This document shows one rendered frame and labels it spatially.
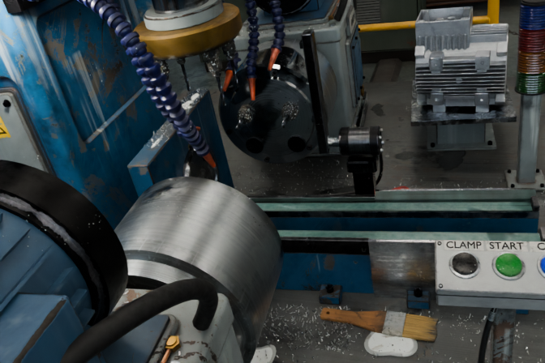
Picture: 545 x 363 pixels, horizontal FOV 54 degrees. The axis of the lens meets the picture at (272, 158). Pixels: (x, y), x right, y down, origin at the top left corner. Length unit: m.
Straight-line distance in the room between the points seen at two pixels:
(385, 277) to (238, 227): 0.38
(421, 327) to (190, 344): 0.53
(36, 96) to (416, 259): 0.67
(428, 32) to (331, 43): 0.23
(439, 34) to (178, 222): 0.84
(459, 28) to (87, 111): 0.83
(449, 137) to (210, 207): 0.87
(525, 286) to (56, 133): 0.70
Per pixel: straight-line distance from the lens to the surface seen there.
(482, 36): 1.33
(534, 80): 1.19
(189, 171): 0.99
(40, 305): 0.40
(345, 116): 1.40
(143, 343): 0.54
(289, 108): 1.13
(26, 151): 0.95
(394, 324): 0.99
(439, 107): 1.38
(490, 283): 0.71
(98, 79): 1.02
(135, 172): 0.91
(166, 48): 0.84
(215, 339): 0.55
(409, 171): 1.38
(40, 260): 0.43
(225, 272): 0.67
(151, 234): 0.68
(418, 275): 1.00
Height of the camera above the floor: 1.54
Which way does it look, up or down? 29 degrees down
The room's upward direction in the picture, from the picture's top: 12 degrees counter-clockwise
